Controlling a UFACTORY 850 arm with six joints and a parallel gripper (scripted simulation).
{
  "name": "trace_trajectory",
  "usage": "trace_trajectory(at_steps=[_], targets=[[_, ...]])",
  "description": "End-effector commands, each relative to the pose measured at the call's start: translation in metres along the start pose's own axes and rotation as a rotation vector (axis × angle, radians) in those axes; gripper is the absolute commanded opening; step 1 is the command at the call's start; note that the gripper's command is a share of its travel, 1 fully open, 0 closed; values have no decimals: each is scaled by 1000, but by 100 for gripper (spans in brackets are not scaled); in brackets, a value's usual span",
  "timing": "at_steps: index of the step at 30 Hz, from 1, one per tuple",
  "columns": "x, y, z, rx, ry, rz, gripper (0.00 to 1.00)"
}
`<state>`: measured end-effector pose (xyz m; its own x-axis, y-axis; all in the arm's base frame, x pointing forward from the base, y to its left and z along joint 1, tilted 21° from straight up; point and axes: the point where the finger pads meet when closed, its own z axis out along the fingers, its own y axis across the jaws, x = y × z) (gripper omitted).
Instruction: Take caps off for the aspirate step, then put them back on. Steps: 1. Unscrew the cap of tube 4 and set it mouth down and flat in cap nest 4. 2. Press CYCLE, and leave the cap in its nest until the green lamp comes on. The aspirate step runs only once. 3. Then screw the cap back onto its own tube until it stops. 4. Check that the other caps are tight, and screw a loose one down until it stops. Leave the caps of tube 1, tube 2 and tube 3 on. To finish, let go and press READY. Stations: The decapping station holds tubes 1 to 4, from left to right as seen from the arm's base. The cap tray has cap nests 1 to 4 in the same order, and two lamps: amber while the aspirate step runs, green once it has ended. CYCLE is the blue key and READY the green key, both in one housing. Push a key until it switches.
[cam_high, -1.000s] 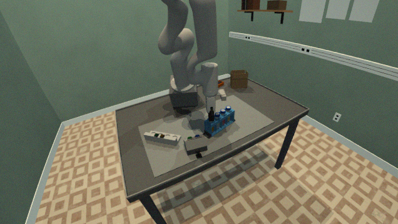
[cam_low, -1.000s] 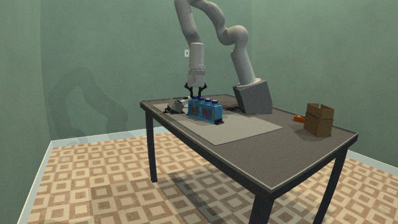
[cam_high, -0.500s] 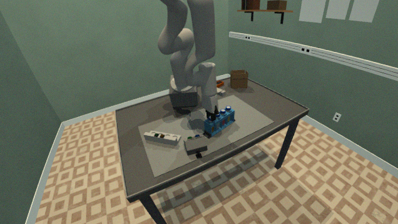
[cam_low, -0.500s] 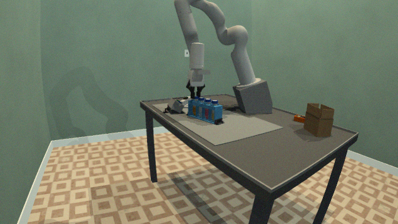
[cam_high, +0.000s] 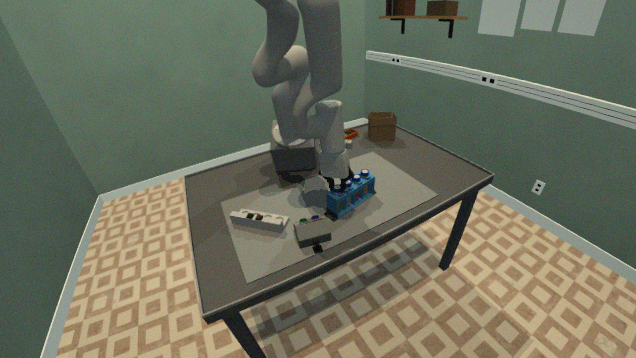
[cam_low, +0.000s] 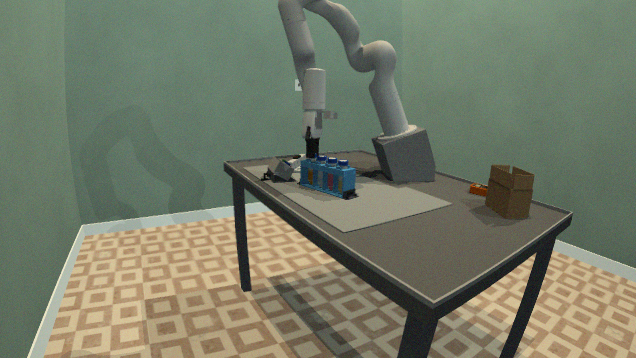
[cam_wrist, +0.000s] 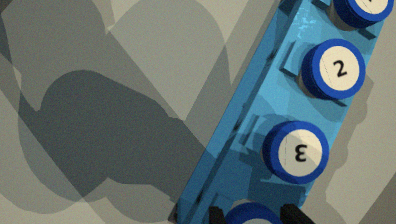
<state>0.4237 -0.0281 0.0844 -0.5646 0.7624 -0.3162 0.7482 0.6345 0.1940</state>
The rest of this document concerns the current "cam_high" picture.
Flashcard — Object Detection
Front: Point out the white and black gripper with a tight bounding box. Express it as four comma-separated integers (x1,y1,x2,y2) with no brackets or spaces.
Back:
318,148,355,193

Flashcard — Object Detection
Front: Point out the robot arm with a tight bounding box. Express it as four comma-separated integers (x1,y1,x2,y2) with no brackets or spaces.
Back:
252,0,353,153

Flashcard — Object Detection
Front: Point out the small brown cardboard box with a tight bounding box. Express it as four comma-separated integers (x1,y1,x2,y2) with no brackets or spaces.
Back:
368,112,397,141

